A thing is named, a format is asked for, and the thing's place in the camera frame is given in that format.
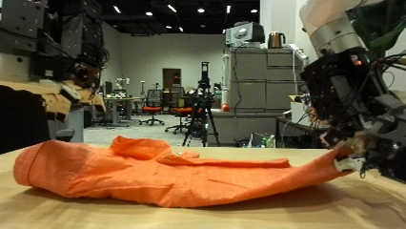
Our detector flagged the orange button-up shirt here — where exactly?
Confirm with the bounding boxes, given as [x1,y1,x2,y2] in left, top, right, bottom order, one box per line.
[14,135,356,209]

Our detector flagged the white cardboard box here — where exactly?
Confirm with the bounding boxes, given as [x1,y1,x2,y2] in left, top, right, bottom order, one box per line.
[289,100,314,128]

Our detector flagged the black side table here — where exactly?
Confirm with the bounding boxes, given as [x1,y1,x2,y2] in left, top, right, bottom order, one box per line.
[276,116,333,150]

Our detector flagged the white power strip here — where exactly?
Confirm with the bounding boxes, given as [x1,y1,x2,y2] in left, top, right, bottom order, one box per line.
[288,43,310,61]

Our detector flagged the tall grey metal cabinet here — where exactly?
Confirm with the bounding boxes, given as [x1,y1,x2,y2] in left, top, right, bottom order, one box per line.
[229,47,308,113]

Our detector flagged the black chair back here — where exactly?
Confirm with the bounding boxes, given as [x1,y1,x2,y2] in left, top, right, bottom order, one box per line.
[0,85,53,156]

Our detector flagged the green plastic bottles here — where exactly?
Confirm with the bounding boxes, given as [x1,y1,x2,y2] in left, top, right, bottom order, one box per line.
[253,133,278,149]

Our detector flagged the wooden workshop desk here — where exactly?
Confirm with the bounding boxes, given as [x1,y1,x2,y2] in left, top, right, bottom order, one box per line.
[103,96,144,127]

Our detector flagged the green leafy plant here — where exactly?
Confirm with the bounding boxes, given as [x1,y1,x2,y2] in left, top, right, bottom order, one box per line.
[345,0,406,61]

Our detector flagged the copper kettle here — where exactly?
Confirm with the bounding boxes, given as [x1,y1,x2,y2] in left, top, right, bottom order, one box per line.
[266,31,286,50]

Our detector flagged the low grey cabinet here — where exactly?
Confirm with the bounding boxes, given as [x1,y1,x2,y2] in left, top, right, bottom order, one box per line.
[209,110,285,148]

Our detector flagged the brown door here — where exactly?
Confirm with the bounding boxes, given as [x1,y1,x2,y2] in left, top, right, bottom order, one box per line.
[163,68,183,94]

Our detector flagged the orange seat office chair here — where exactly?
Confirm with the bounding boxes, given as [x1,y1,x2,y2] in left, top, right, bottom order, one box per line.
[164,87,195,135]
[139,89,167,127]

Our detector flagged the grey boxy machine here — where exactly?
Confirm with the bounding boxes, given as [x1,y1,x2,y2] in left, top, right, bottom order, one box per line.
[225,21,266,49]

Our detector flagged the black camera tripod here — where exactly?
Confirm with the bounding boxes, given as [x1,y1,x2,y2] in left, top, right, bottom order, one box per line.
[183,61,221,148]

